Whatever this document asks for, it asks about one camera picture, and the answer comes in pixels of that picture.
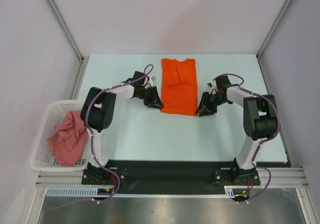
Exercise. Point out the aluminium frame rail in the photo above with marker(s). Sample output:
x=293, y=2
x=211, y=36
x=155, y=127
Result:
x=281, y=178

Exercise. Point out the left aluminium frame post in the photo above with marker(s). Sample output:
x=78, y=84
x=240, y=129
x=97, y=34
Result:
x=82, y=60

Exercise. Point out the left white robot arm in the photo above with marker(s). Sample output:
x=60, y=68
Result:
x=98, y=110

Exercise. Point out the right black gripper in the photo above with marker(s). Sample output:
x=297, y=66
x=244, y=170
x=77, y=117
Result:
x=205, y=108

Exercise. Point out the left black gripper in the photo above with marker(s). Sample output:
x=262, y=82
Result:
x=154, y=96

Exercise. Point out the white plastic basket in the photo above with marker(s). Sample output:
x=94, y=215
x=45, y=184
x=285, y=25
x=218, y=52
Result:
x=42, y=157

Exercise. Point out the right aluminium frame post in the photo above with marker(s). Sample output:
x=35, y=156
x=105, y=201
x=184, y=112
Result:
x=274, y=27

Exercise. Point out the aluminium frame post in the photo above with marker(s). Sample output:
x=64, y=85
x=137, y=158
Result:
x=274, y=27
x=82, y=60

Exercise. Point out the pink t shirt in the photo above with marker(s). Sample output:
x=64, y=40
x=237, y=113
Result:
x=67, y=145

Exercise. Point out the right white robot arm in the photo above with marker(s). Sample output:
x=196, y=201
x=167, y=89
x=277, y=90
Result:
x=261, y=124

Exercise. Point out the orange t shirt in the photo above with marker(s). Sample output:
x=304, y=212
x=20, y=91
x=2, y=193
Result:
x=179, y=90

